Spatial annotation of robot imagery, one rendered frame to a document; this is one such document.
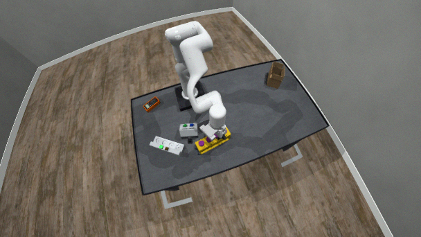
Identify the orange pocket multimeter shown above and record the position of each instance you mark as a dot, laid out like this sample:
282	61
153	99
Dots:
151	104

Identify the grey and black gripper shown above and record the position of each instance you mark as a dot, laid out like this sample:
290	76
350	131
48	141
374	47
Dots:
221	134

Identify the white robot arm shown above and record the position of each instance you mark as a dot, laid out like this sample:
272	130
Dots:
189	41

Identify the small brown cardboard box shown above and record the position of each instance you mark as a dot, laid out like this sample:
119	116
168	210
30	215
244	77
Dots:
277	74

